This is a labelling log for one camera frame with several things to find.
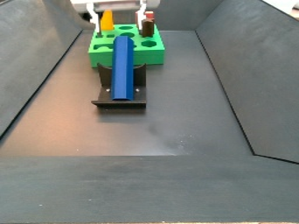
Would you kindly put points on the brown star block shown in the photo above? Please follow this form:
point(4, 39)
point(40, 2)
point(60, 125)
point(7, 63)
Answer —
point(148, 28)

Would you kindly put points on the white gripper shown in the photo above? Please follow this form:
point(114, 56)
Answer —
point(116, 5)

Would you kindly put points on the green foam shape board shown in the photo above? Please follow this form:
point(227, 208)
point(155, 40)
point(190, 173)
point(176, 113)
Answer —
point(148, 49)

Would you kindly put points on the black curved cradle stand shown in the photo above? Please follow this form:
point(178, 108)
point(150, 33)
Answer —
point(104, 98)

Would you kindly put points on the red rounded block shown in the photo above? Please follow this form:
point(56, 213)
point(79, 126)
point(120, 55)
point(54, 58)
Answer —
point(150, 14)

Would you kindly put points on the yellow square block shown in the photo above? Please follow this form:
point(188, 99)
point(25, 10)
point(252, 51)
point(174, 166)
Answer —
point(107, 24)

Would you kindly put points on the blue hexagon bar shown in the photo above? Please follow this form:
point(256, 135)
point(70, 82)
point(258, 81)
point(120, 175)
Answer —
point(123, 69)

